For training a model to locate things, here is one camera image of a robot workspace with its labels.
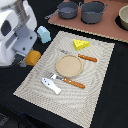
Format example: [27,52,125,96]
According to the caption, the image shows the beige bowl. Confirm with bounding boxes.
[119,5,128,30]

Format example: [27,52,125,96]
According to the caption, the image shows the grey two-handled pot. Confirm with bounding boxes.
[79,1,108,24]

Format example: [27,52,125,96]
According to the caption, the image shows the knife with orange handle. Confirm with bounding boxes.
[59,49,97,62]

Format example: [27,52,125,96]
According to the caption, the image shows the fork with orange handle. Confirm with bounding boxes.
[45,71,85,89]

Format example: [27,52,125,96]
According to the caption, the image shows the orange bread loaf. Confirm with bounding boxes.
[25,50,41,66]

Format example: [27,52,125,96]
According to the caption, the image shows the woven beige placemat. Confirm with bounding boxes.
[14,31,114,128]

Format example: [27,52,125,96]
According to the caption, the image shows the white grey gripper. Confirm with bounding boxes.
[0,1,37,68]

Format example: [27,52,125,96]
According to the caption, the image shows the yellow cheese wedge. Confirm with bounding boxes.
[73,39,89,50]

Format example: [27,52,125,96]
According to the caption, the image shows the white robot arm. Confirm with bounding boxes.
[0,0,37,68]

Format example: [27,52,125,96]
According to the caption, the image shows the round wooden plate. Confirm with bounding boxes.
[56,55,83,78]

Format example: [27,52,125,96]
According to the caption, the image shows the grey saucepan with handle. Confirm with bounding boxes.
[46,1,78,19]

